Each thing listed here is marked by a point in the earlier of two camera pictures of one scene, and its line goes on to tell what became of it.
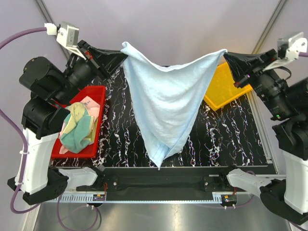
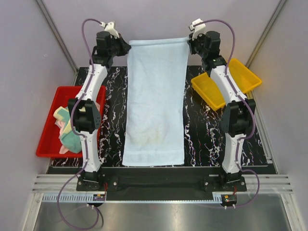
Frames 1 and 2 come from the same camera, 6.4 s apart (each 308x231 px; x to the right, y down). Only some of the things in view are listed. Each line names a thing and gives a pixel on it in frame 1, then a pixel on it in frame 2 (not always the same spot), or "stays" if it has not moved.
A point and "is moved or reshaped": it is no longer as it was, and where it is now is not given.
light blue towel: x=167 y=101 is moved or reshaped
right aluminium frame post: x=270 y=26 stays
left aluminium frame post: x=49 y=19 stays
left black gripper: x=102 y=62 to x=124 y=47
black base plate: x=162 y=184 stays
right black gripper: x=240 y=62 to x=191 y=42
